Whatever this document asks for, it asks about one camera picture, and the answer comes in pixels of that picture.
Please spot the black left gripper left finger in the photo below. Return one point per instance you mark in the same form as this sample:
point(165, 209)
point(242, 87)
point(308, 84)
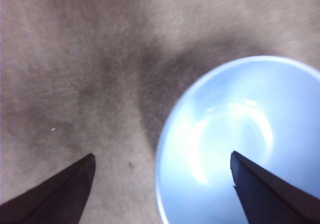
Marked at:
point(57, 199)

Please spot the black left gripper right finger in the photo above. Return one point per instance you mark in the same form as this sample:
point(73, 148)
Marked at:
point(270, 199)

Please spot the blue bowl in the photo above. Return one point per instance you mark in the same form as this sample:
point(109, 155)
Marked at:
point(212, 134)

